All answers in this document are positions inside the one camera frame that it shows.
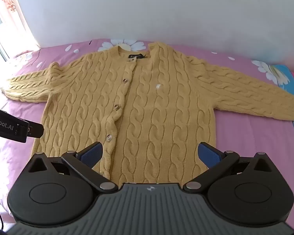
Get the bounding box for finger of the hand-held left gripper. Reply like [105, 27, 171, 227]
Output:
[27, 121, 44, 139]

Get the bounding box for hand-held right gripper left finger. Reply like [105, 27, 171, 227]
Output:
[27, 141, 118, 192]

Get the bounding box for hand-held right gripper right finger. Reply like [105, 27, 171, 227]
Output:
[183, 141, 275, 193]

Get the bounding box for yellow cable-knit cardigan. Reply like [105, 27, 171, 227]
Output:
[1, 42, 294, 184]

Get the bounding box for pink floral bed sheet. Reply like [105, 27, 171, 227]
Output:
[0, 38, 294, 228]

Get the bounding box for blue floral cloth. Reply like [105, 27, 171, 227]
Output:
[274, 64, 294, 157]

